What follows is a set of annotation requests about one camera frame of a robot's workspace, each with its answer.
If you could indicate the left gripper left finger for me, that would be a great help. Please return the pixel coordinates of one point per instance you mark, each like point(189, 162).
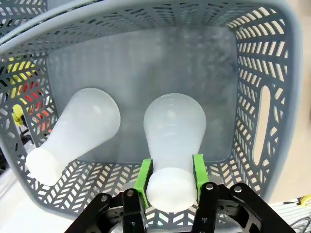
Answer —
point(143, 179)

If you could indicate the yellow tape measure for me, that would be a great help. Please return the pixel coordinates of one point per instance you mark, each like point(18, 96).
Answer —
point(305, 200)

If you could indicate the yellow tool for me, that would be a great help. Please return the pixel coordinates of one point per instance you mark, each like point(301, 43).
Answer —
point(17, 115)

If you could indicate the white translucent plastic flask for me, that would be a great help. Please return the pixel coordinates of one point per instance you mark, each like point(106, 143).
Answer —
point(175, 136)
point(82, 131)

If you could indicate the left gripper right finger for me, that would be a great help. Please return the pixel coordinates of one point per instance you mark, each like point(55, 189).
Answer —
point(201, 172)

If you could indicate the grey plastic lattice basket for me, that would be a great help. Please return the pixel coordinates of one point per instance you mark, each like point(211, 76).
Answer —
point(145, 72)

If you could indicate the red object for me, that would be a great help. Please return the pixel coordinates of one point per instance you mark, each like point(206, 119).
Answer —
point(36, 102)

